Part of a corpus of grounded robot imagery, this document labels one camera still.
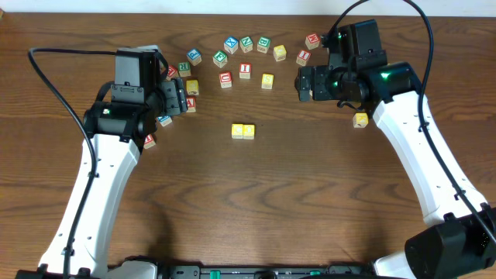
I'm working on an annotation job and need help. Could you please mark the yellow C block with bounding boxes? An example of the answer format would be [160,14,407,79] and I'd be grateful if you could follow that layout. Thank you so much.
[232,123,245,140]

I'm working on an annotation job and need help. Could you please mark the yellow O block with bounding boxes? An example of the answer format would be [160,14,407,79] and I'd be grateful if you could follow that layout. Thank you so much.
[243,124,256,140]

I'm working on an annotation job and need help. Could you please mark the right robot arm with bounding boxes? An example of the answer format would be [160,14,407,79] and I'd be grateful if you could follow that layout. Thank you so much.
[295,20,495,278]

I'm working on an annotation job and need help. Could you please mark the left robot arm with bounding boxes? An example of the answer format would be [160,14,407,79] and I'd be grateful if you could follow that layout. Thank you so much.
[16,45,188,279]

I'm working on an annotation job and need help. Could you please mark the red A block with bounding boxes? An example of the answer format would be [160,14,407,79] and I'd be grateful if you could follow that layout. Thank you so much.
[186,97,197,113]

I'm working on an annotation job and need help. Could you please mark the yellow block left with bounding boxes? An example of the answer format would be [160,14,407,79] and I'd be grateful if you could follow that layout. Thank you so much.
[186,80,199,95]

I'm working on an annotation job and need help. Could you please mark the red E block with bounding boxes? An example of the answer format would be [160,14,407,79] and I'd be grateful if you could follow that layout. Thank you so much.
[166,65,180,81]

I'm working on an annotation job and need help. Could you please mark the green R block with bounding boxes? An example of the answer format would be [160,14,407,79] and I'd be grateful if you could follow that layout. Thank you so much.
[178,62,191,78]

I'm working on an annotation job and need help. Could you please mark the blue T block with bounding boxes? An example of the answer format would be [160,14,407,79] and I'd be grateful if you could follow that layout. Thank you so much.
[157,115,172,127]

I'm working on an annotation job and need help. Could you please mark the red I block right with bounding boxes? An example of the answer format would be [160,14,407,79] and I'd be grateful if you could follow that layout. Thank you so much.
[296,50,311,67]

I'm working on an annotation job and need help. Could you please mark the red i block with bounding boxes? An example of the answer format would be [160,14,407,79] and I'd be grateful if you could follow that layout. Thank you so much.
[239,63,252,79]
[296,50,311,67]

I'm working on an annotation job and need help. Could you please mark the blue P block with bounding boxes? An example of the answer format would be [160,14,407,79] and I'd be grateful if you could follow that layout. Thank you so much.
[187,48,202,66]

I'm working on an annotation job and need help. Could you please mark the red H block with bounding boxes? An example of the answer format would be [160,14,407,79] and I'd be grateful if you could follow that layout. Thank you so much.
[305,33,321,50]

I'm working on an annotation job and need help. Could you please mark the yellow block lower right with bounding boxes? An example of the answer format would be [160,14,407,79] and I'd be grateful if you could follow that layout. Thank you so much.
[353,112,369,129]

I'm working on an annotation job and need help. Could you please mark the red U block centre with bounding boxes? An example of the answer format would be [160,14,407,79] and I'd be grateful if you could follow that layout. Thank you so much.
[219,71,233,88]

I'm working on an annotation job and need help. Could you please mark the red u block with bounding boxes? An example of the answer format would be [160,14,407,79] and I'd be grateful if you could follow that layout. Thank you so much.
[143,134,156,149]
[219,71,233,88]

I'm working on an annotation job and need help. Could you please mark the red U block lower left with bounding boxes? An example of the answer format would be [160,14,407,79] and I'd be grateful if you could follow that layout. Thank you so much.
[143,134,156,149]

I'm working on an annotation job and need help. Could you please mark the yellow block top centre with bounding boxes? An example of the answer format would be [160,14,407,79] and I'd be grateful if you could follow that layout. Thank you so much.
[273,45,287,62]

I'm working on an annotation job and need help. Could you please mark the green F block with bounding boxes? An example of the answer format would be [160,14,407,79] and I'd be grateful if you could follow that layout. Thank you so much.
[212,50,228,68]

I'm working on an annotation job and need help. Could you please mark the yellow S block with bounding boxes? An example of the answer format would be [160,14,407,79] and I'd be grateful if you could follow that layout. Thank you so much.
[261,74,274,90]

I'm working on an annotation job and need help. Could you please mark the green B block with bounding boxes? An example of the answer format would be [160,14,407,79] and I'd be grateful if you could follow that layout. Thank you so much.
[257,36,271,53]

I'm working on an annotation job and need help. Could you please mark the blue X block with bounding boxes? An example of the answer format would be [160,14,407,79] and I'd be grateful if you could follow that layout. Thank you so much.
[224,36,239,54]

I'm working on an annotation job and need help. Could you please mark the red I block centre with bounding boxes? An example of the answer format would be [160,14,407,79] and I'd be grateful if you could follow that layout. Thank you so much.
[239,63,252,79]

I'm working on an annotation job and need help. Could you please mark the green N block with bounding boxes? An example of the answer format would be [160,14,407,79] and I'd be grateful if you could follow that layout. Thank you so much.
[239,36,253,53]

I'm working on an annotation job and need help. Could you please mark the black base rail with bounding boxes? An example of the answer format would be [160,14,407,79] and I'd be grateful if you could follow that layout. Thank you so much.
[157,265,377,279]

